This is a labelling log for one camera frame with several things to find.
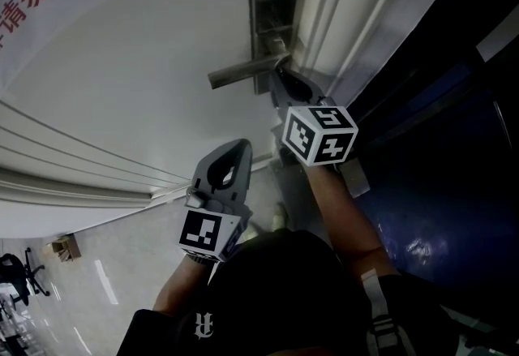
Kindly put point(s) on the white door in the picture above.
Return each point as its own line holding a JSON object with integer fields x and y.
{"x": 142, "y": 82}

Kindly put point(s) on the dark blue glossy panel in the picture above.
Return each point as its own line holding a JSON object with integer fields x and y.
{"x": 438, "y": 184}

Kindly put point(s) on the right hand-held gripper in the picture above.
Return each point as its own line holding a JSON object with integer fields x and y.
{"x": 318, "y": 135}

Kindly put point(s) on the person's right forearm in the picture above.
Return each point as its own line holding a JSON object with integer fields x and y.
{"x": 344, "y": 220}

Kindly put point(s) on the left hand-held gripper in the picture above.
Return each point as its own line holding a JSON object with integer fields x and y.
{"x": 211, "y": 226}

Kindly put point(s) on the white door frame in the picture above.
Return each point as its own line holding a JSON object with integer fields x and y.
{"x": 357, "y": 9}

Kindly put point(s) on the silver door lock plate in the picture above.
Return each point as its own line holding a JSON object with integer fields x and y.
{"x": 272, "y": 7}

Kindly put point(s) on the brown cardboard box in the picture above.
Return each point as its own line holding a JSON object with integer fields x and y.
{"x": 65, "y": 247}

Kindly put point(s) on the black office chair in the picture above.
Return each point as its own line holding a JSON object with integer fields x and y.
{"x": 20, "y": 273}

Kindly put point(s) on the person's left forearm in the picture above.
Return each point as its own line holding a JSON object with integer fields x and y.
{"x": 182, "y": 285}

